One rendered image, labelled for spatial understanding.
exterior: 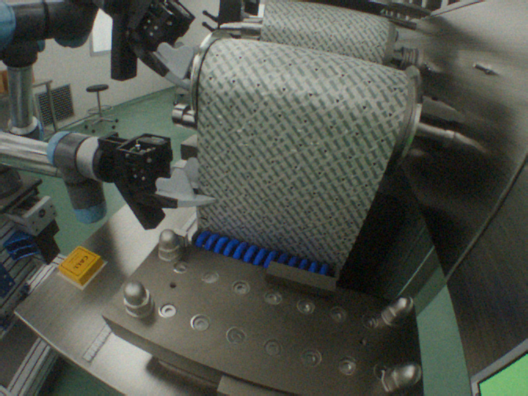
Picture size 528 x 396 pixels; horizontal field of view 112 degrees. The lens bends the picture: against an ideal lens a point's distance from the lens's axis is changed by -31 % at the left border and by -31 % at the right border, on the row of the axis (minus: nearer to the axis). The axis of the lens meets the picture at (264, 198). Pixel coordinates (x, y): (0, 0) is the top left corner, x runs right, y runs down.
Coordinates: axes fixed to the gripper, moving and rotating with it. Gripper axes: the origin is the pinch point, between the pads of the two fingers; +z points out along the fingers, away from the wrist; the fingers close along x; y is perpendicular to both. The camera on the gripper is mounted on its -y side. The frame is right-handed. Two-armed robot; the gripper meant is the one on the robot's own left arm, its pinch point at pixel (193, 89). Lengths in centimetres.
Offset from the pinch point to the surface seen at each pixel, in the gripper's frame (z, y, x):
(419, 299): 67, 5, 6
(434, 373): 172, -18, 26
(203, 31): -234, -171, 550
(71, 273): 5.4, -35.5, -20.1
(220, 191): 14.0, -3.9, -7.4
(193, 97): 3.0, 3.7, -8.2
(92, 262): 7.2, -34.1, -15.8
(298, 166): 17.7, 7.4, -7.4
